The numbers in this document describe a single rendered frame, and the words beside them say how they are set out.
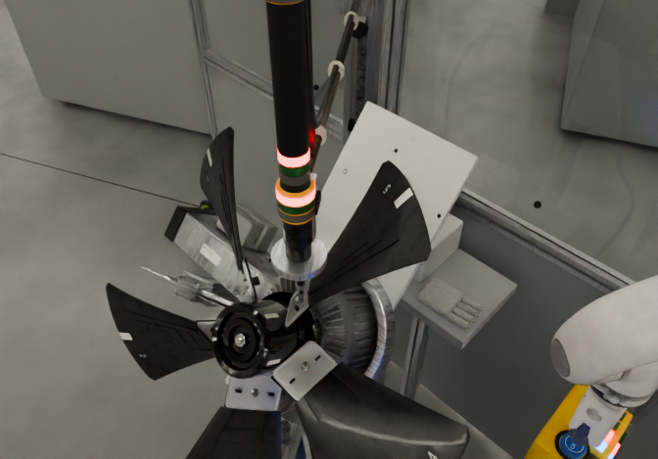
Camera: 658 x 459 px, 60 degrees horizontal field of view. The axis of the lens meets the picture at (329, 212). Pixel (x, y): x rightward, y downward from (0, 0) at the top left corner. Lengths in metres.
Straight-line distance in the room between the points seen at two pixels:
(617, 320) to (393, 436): 0.37
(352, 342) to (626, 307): 0.49
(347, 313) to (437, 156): 0.33
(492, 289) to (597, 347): 0.81
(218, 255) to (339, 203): 0.27
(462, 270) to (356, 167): 0.50
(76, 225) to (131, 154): 0.58
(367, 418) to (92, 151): 2.84
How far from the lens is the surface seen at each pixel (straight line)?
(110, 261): 2.83
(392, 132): 1.11
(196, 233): 1.23
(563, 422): 1.09
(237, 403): 1.01
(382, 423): 0.90
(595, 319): 0.71
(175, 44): 3.13
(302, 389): 0.92
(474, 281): 1.50
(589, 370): 0.74
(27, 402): 2.51
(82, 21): 3.44
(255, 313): 0.90
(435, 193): 1.06
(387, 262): 0.78
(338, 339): 1.01
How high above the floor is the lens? 1.99
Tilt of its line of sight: 44 degrees down
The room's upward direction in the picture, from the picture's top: straight up
